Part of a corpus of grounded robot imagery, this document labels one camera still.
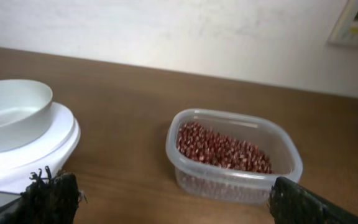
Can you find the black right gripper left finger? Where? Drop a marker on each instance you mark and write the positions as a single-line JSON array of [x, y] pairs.
[[53, 199]]

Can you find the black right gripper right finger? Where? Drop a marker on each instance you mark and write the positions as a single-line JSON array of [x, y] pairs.
[[289, 202]]

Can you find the white digital kitchen scale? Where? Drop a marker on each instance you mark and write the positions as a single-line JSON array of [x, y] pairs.
[[52, 149]]

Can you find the white bowl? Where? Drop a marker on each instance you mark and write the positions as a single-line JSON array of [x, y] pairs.
[[25, 112]]

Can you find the clear plastic container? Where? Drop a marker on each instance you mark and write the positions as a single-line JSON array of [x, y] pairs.
[[229, 184]]

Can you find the red adzuki beans in container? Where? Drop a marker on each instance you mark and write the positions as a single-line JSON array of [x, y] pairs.
[[207, 146]]

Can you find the white wall control panel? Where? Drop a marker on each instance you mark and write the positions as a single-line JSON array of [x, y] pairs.
[[345, 31]]

